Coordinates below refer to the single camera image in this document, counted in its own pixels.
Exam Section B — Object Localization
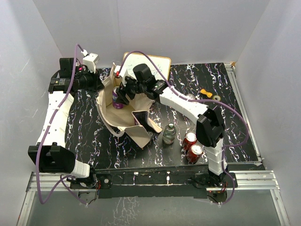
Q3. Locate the aluminium frame rail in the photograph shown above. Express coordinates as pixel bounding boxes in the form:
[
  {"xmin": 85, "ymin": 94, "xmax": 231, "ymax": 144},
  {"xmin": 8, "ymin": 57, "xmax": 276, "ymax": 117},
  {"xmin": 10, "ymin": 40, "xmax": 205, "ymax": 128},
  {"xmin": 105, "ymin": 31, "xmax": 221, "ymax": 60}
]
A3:
[{"xmin": 16, "ymin": 61, "xmax": 290, "ymax": 226}]

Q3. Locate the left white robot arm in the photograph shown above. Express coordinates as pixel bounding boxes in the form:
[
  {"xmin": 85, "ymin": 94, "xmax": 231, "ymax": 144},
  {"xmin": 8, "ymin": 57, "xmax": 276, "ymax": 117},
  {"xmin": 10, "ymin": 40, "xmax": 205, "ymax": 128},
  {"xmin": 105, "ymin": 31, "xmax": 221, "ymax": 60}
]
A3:
[{"xmin": 28, "ymin": 53, "xmax": 103, "ymax": 188}]

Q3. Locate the cream canvas tote bag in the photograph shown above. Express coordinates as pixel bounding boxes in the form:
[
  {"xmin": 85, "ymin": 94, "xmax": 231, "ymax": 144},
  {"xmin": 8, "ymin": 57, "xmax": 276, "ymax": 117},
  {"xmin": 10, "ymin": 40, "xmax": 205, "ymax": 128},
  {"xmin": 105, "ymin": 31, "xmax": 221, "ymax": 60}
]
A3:
[{"xmin": 96, "ymin": 64, "xmax": 162, "ymax": 148}]

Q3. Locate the red cola can rear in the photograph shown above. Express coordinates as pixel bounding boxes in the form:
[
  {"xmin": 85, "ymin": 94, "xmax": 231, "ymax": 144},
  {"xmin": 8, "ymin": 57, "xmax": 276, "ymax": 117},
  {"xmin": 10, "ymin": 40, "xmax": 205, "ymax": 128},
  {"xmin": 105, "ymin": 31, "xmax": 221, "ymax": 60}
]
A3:
[{"xmin": 186, "ymin": 94, "xmax": 196, "ymax": 100}]

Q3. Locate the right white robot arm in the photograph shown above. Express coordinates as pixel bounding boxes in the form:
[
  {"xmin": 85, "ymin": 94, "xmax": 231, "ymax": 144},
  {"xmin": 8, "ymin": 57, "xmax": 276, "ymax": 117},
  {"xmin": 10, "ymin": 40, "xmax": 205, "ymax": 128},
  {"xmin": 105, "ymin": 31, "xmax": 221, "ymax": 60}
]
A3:
[{"xmin": 114, "ymin": 64, "xmax": 227, "ymax": 187}]

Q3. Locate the small whiteboard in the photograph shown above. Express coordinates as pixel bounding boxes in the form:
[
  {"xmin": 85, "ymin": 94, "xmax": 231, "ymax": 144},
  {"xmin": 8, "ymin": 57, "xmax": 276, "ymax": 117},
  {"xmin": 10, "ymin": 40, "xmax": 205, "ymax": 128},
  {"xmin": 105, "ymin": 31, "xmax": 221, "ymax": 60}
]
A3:
[{"xmin": 124, "ymin": 53, "xmax": 171, "ymax": 80}]

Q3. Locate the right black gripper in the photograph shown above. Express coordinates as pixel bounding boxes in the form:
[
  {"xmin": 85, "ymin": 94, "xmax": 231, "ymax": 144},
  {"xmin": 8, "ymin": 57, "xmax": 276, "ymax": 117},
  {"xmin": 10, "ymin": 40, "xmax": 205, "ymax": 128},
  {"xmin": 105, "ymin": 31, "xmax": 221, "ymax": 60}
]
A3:
[{"xmin": 116, "ymin": 74, "xmax": 147, "ymax": 105}]

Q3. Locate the red cola can middle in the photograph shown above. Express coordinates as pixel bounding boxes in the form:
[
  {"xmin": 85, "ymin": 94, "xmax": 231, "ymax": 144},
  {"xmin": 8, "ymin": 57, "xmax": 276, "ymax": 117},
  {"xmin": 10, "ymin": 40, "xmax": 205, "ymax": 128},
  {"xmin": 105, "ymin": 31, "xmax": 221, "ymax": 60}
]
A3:
[{"xmin": 182, "ymin": 131, "xmax": 197, "ymax": 151}]

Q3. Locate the red cola can front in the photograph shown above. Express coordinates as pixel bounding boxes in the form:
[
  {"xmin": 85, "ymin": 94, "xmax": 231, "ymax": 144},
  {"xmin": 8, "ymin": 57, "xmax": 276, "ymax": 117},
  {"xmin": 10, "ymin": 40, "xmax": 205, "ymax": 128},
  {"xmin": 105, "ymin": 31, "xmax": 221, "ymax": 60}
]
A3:
[{"xmin": 186, "ymin": 144, "xmax": 204, "ymax": 164}]

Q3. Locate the yellow tape roll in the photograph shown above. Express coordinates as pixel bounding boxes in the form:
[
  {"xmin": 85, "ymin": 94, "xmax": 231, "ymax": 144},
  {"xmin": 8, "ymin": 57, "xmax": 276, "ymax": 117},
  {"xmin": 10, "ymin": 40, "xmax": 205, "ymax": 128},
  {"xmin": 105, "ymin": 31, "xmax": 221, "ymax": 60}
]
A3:
[{"xmin": 212, "ymin": 95, "xmax": 221, "ymax": 101}]

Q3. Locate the clear glass bottle on table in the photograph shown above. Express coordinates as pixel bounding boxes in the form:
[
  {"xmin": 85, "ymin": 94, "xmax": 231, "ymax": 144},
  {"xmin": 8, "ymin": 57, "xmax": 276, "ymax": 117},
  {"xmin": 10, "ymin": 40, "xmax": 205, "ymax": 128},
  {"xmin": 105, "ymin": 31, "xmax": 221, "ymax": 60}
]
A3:
[{"xmin": 163, "ymin": 123, "xmax": 176, "ymax": 145}]

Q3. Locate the red cola can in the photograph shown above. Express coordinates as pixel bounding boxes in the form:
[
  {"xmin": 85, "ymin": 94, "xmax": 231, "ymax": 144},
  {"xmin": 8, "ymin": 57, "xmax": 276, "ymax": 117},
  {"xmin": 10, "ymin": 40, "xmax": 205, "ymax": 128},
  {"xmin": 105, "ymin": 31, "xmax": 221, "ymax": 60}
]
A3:
[
  {"xmin": 186, "ymin": 144, "xmax": 204, "ymax": 164},
  {"xmin": 182, "ymin": 131, "xmax": 197, "ymax": 151},
  {"xmin": 186, "ymin": 94, "xmax": 196, "ymax": 100}
]

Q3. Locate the yellow bone-shaped toy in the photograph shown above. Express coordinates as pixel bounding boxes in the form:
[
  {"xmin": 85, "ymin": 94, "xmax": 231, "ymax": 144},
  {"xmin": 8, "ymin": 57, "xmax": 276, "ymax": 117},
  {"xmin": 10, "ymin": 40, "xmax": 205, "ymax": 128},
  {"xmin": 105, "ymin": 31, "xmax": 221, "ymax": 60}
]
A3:
[{"xmin": 200, "ymin": 89, "xmax": 213, "ymax": 98}]

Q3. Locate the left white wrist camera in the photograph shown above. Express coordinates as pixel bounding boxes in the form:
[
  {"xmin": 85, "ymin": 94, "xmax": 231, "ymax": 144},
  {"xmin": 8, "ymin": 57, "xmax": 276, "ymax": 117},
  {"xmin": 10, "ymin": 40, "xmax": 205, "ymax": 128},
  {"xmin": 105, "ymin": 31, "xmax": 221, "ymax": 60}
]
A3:
[{"xmin": 81, "ymin": 49, "xmax": 99, "ymax": 74}]

